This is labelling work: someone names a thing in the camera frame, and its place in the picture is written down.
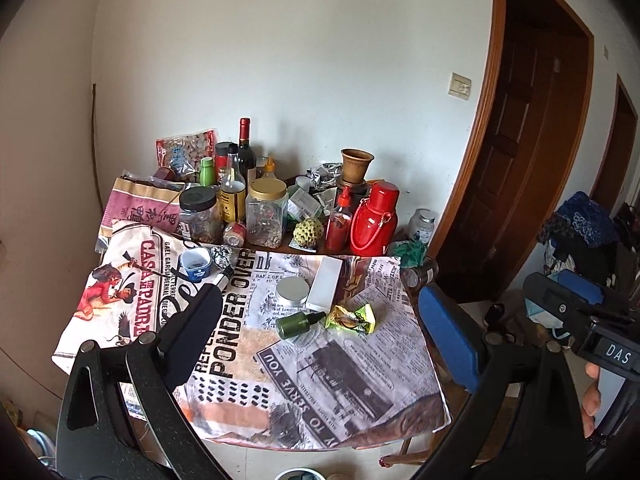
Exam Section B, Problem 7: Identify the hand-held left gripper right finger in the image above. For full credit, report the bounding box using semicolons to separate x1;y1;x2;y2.
415;284;588;480

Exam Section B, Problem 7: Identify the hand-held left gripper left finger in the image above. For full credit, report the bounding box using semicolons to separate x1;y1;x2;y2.
55;282;223;480

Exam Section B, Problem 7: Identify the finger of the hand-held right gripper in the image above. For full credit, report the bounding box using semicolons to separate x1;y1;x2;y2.
557;269;640;321
523;272;601;346

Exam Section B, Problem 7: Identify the small blue cup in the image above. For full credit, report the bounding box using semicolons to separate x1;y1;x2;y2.
178;247;212;283

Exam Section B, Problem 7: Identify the yellow green snack wrapper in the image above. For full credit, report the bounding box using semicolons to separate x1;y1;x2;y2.
325;303;377;335

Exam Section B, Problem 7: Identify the green dropper bottle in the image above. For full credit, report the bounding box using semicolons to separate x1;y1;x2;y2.
276;310;328;343

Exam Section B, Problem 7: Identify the white rectangular box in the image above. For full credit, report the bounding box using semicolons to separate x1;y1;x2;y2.
305;256;343;312

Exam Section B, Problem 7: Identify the white trash bucket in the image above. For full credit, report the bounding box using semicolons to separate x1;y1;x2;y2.
274;467;323;480

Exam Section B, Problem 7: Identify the person's right hand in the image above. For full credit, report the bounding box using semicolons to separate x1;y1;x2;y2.
580;362;601;438

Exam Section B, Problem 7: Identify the pile of dark clothes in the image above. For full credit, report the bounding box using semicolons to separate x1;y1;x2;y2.
540;192;621;281

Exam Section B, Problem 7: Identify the clear glass cup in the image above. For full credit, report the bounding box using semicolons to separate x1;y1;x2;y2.
402;259;438;288

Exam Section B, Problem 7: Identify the crumpled foil ball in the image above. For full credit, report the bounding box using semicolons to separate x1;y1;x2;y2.
211;245;240;272

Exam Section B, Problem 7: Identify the green plastic bag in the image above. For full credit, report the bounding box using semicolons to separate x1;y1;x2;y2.
389;240;428;268

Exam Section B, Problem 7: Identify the black lid plastic jar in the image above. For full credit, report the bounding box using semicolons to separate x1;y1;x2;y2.
178;187;224;246

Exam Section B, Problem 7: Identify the glass jar with white lid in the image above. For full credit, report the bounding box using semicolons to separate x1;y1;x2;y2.
407;208;437;243

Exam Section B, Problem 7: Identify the round silver tin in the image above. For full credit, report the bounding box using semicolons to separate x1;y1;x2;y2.
275;276;311;307

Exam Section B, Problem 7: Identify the newspaper print tablecloth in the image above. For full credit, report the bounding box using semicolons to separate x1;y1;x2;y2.
51;220;451;451

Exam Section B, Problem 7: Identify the wooden stool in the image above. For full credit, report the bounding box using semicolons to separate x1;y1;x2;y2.
380;380;523;467

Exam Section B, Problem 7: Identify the gold lid plastic jar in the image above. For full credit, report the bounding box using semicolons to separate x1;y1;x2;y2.
245;178;289;249

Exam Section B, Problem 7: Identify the red thermos flask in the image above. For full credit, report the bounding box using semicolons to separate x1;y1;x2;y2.
349;181;401;257

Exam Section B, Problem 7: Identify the clear bottle with dark cap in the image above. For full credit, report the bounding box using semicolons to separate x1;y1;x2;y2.
220;143;247;224

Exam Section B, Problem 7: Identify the brown wooden door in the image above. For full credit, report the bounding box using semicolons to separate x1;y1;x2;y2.
590;75;640;211
440;0;596;306

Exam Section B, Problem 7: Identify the pink paper bag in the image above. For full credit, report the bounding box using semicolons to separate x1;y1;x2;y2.
97;176;186;251

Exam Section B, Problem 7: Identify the green custard apple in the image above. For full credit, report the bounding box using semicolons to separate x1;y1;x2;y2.
292;217;323;250

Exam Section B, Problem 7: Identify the red sauce bottle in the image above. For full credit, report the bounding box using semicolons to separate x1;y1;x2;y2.
325;186;354;253

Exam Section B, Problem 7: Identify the white green carton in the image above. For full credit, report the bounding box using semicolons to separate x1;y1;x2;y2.
286;187;323;218

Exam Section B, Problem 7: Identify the red nut snack bag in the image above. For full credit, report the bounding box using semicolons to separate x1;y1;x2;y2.
155;129;220;183

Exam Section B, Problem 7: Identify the dark wine bottle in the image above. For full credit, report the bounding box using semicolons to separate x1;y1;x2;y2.
236;117;257;196

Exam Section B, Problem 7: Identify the brown clay vase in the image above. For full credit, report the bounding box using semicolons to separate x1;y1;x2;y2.
336;148;376;211

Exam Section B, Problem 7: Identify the silver foil bag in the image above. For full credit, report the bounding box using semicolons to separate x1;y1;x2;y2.
306;162;343;191

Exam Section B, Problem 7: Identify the thin wooden stick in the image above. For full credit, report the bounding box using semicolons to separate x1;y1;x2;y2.
91;84;103;201

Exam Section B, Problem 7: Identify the wall light switch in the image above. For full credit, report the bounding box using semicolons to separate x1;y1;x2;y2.
448;72;472;101

